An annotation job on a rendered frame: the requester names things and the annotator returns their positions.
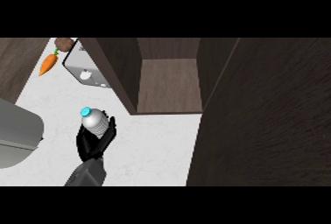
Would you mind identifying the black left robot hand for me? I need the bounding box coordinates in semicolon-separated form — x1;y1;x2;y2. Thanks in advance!
75;115;118;163

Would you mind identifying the clear bottle with cyan cap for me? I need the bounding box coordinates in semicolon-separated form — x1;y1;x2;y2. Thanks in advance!
78;106;111;140

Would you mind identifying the dark wooden cabinet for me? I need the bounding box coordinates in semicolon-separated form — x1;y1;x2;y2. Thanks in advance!
77;37;241;116

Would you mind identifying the dark wooden cabinet door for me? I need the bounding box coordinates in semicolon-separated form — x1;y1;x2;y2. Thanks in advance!
185;37;331;187

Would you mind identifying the pale grey rounded appliance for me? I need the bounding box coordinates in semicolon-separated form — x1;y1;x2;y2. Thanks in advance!
0;97;46;171

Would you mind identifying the silver appliance with black rim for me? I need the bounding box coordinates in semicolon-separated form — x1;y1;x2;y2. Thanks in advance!
62;38;114;89

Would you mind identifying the orange carrot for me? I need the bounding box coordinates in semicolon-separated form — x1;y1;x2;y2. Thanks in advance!
37;48;59;77

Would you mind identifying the brown potato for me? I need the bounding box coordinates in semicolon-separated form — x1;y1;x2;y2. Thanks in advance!
53;37;77;53

